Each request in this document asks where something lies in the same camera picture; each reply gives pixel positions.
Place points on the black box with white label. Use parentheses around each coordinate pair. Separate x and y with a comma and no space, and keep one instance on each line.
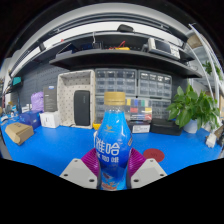
(141,127)

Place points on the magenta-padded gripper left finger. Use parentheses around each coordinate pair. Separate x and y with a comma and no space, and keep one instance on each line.
(77,173)

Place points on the black rectangular speaker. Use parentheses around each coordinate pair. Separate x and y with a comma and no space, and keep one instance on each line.
(82,108)

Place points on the brown cardboard box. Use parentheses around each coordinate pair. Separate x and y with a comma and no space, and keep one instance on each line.
(18,132)

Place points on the white metal rack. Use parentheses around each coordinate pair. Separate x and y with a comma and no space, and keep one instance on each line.
(215,70)

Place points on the dark grey upright box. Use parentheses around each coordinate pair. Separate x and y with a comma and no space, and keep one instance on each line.
(50,98)

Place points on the white power adapter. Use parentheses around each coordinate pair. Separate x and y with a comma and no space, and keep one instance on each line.
(211,140)

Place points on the dark wall shelf unit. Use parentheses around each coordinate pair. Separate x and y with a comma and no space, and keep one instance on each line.
(126,61)

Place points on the blue carton box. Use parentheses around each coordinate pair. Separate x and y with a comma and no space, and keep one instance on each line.
(29,119)

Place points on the purple plastic bag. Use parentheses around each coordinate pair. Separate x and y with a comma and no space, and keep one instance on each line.
(37,101)

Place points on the yellow multimeter with red leads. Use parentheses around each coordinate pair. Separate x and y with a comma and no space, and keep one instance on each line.
(96,126)

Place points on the black flat case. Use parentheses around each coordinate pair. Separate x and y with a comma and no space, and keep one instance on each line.
(166,126)

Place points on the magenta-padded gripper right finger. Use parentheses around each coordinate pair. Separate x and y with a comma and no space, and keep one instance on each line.
(148,172)

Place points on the blue drink bottle gold cap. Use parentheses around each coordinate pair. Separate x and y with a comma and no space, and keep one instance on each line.
(112,140)

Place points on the flat round red coaster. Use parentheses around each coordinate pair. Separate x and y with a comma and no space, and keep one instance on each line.
(154,155)

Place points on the green leafy plant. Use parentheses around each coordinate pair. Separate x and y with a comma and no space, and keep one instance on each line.
(193,108)

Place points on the white plant pot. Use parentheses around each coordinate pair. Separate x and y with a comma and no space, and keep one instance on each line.
(190,126)

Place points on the white carton box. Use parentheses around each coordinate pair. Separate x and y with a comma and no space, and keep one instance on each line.
(50,119)

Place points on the clear organizer with coloured parts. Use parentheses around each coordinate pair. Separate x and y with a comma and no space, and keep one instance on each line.
(140,109)

